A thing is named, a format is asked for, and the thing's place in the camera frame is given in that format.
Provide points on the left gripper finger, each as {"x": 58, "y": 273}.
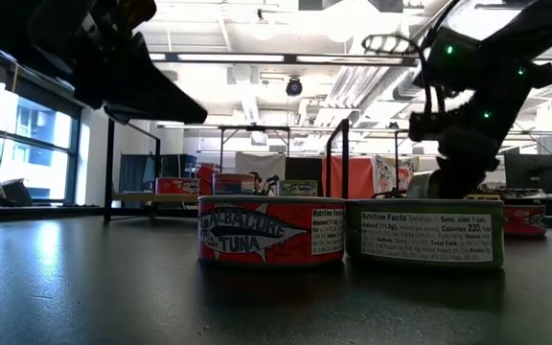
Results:
{"x": 156, "y": 91}

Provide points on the black overhead beam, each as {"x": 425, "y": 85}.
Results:
{"x": 41, "y": 91}

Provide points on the ceiling light strip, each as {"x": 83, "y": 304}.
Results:
{"x": 348, "y": 59}
{"x": 230, "y": 57}

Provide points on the black table mat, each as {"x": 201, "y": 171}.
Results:
{"x": 113, "y": 287}

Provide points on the black computer monitor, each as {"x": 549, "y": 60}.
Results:
{"x": 531, "y": 172}

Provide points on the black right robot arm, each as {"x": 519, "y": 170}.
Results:
{"x": 520, "y": 38}

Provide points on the blue partition curtain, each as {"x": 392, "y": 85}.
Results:
{"x": 134, "y": 172}

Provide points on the white fabric banner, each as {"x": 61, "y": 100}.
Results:
{"x": 261, "y": 165}

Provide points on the patterned fabric banner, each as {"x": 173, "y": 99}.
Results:
{"x": 393, "y": 175}

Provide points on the red label tuna can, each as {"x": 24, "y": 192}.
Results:
{"x": 525, "y": 220}
{"x": 175, "y": 186}

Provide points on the green label can gold lid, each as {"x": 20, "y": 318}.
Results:
{"x": 298, "y": 188}

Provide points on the black metal table frame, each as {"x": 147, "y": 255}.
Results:
{"x": 257, "y": 128}

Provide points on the wooden shelf board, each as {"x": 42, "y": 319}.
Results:
{"x": 151, "y": 197}

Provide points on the blue label seafood can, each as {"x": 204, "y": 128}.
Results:
{"x": 233, "y": 184}

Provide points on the green label seafood can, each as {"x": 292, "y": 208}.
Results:
{"x": 424, "y": 239}

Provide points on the black ceiling camera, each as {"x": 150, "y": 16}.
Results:
{"x": 293, "y": 87}

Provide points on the person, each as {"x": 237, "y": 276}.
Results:
{"x": 255, "y": 179}

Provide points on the silver ceiling duct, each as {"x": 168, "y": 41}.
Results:
{"x": 367, "y": 86}

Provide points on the black articulated stand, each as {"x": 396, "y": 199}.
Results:
{"x": 272, "y": 184}

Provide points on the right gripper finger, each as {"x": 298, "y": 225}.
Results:
{"x": 458, "y": 184}

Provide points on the black cabinet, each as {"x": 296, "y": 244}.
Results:
{"x": 175, "y": 165}

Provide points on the black display panel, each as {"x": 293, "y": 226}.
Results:
{"x": 305, "y": 168}

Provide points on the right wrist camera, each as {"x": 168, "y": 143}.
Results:
{"x": 427, "y": 127}

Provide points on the red box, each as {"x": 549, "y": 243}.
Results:
{"x": 206, "y": 175}

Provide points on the black metal stand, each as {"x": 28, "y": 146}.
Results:
{"x": 397, "y": 163}

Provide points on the large glass window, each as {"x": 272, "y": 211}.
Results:
{"x": 36, "y": 144}

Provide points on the red albacore tuna can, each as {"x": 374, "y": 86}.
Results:
{"x": 257, "y": 235}

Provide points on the wooden work table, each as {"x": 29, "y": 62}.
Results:
{"x": 482, "y": 196}

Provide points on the dark office chair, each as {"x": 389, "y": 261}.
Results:
{"x": 15, "y": 191}

